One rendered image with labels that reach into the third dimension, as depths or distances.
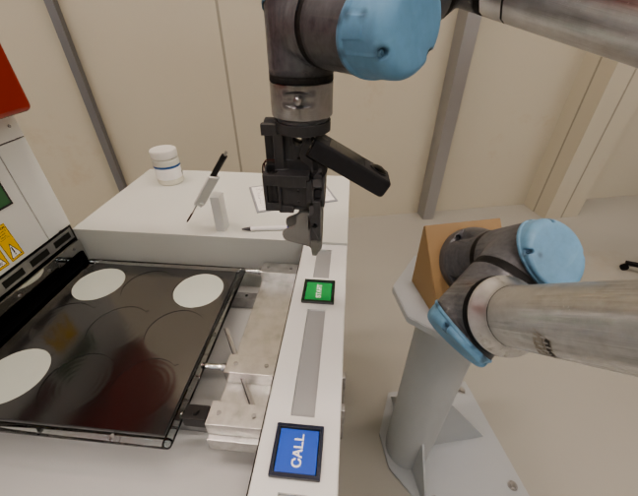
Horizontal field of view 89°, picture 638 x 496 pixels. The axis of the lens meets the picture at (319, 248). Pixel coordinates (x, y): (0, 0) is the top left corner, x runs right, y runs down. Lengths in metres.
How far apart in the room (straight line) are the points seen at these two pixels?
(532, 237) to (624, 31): 0.31
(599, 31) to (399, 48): 0.15
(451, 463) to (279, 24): 1.45
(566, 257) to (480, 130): 2.23
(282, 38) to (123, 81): 2.03
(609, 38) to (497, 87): 2.41
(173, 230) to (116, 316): 0.21
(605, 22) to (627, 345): 0.25
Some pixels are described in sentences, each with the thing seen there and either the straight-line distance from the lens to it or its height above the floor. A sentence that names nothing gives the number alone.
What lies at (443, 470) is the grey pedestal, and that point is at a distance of 1.50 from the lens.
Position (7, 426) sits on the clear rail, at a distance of 0.67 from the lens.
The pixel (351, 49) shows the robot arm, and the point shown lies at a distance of 0.31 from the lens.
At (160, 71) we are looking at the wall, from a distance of 2.32.
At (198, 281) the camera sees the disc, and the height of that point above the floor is 0.90.
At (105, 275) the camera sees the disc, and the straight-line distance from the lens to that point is 0.85.
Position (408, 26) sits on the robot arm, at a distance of 0.31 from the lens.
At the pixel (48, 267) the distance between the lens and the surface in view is 0.88.
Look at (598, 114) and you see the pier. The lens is 2.99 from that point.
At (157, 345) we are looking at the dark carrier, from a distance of 0.65.
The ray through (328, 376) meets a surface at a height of 0.96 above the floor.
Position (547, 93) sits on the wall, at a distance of 3.01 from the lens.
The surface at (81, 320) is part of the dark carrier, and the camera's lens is 0.76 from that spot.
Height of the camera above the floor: 1.37
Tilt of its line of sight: 36 degrees down
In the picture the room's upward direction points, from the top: straight up
